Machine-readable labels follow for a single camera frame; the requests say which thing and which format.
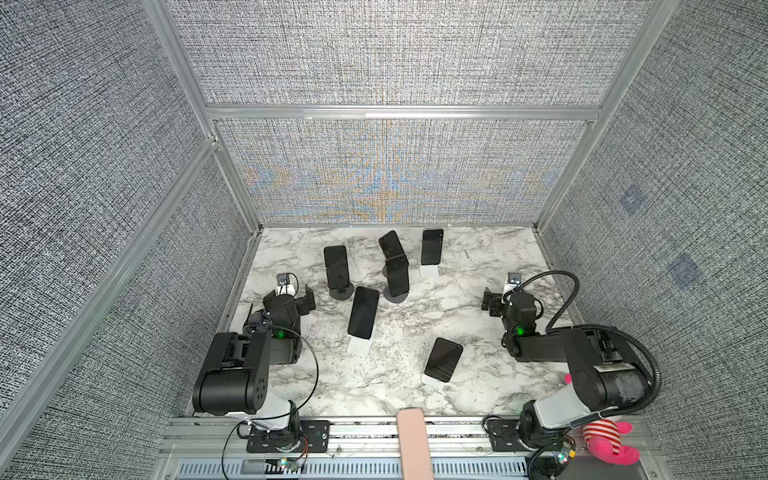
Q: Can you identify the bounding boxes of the black round phone stand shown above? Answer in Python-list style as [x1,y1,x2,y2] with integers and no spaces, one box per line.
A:
[329,284,355,301]

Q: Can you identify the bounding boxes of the black phone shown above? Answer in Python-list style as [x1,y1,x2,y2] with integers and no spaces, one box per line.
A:
[323,245,351,290]
[423,337,464,383]
[378,230,405,260]
[420,229,444,266]
[385,255,410,295]
[347,286,380,340]

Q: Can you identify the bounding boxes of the white folding phone stand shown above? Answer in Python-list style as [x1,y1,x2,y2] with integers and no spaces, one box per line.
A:
[347,336,372,358]

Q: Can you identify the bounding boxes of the purple round phone stand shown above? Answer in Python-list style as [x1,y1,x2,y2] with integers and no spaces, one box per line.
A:
[383,287,409,304]

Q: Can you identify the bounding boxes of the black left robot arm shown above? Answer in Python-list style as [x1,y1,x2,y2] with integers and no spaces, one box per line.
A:
[192,287,316,453]

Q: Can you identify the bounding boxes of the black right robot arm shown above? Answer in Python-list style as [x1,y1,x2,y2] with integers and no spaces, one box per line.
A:
[481,289,662,450]

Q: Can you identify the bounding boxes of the white back phone stand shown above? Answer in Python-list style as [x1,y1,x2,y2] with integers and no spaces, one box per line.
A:
[419,265,440,279]

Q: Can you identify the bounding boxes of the white front phone stand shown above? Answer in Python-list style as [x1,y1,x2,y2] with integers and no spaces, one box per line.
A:
[421,374,446,390]

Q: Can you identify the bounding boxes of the pink plush toy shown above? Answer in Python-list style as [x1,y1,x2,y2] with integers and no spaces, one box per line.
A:
[563,373,642,467]

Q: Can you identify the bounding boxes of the pink bar front centre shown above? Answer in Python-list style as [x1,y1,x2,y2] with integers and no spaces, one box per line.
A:
[396,408,434,480]

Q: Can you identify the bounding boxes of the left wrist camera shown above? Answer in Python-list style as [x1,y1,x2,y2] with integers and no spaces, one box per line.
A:
[275,272,300,297]

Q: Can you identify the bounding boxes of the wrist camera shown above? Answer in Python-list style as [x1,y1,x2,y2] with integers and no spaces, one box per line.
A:
[505,272,522,290]
[275,272,300,297]

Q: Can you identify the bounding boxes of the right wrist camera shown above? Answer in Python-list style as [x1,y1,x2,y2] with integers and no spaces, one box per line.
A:
[505,272,522,290]

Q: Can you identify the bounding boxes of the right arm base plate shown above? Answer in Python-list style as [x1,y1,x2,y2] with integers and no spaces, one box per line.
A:
[481,415,534,453]

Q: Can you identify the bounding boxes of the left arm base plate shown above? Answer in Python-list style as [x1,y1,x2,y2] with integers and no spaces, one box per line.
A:
[246,420,330,455]

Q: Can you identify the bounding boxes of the black corrugated cable hose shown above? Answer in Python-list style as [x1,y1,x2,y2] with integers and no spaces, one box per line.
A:
[515,269,662,418]

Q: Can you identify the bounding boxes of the aluminium front rail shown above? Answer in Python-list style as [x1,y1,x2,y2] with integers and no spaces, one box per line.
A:
[150,416,673,479]

